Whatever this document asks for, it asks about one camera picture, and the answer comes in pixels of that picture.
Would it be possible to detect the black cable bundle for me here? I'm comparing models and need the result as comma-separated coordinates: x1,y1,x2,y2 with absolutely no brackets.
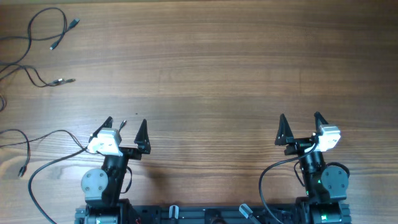
0,119,127,179

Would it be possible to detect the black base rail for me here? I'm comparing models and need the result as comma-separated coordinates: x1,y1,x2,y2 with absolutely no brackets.
75,204,352,224

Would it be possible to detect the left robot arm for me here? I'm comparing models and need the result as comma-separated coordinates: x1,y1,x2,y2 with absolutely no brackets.
75,117,151,224

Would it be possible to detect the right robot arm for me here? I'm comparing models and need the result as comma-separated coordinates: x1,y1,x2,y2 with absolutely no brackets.
275,112,352,224

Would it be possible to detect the right camera cable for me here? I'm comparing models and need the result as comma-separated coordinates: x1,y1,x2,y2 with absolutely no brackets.
258,142,318,224

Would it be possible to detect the left camera cable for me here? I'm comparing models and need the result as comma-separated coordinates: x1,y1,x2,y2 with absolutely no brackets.
27,147,89,224

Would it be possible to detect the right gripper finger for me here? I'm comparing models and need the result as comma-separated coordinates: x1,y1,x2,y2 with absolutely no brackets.
314,111,328,131
275,114,294,146

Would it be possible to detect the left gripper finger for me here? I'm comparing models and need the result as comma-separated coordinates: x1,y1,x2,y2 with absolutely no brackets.
134,119,151,154
88,116,113,142

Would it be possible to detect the separated black cable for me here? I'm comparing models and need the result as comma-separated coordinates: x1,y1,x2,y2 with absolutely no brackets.
0,63,76,113
0,6,81,67

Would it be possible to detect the camera cable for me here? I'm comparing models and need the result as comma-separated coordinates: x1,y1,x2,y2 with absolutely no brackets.
27,147,89,224
258,142,318,224

